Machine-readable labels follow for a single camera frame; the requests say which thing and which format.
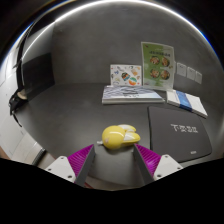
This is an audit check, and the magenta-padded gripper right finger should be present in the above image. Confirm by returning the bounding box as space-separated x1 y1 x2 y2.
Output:
133 143 184 186

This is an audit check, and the white book with blue band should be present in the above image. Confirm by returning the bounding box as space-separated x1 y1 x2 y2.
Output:
165 89 209 119

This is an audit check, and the grey-blue cover book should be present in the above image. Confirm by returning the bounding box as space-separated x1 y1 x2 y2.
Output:
101 85 166 105

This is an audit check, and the white wall sockets row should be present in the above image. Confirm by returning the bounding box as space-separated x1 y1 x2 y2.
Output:
175 61 203 85

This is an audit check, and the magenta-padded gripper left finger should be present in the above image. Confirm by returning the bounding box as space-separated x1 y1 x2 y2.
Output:
44 143 96 188

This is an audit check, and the white colourful sticker card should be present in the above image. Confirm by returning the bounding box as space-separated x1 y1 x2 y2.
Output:
109 64 143 88

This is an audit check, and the yellow computer mouse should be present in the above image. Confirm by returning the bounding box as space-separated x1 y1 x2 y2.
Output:
96 124 141 150

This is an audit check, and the black mouse pad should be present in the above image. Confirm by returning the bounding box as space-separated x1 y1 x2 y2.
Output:
147 105 213 164

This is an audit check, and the green menu sign stand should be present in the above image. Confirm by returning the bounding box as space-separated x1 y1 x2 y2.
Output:
140 41 176 91

